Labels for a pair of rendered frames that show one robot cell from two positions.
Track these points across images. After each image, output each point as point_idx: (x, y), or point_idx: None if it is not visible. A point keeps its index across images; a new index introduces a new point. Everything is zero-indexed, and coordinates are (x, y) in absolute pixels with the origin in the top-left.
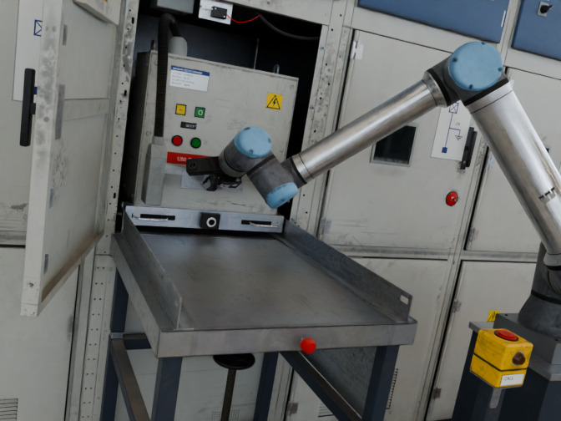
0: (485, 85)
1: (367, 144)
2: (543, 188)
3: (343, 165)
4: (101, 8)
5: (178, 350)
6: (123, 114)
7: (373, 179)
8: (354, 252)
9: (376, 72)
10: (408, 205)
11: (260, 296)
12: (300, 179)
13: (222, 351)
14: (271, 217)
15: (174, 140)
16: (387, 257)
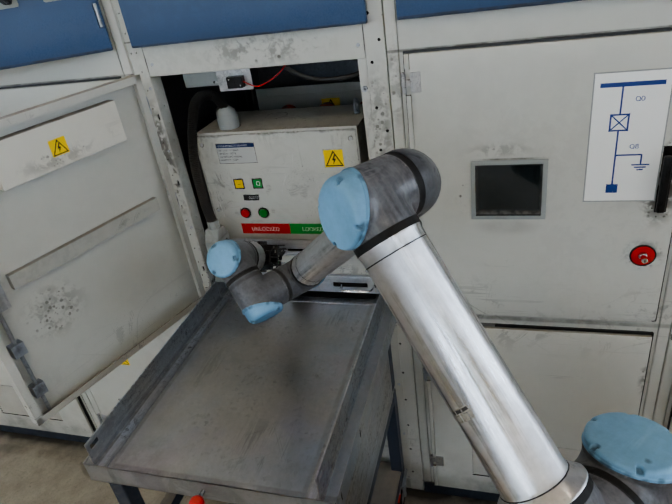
0: (346, 247)
1: (343, 256)
2: (451, 403)
3: (432, 226)
4: (53, 166)
5: (103, 478)
6: (183, 201)
7: (484, 238)
8: (482, 319)
9: (450, 102)
10: (554, 266)
11: (220, 422)
12: (300, 283)
13: (137, 485)
14: (366, 279)
15: (242, 214)
16: (536, 327)
